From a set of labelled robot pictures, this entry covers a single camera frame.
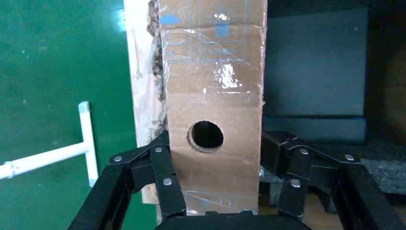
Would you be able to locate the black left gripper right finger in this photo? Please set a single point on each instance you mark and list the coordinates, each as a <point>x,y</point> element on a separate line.
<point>295,193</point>

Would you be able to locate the white pipe stand foot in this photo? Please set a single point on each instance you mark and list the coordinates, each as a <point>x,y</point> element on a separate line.
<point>87,136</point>

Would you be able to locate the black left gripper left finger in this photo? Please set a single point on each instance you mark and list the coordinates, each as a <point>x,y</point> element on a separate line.
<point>168,193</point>

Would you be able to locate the small cardboard box with hole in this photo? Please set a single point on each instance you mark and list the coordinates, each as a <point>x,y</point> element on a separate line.
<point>215,104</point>

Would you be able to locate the black foam padding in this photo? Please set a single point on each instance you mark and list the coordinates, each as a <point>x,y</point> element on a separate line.
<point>317,63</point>

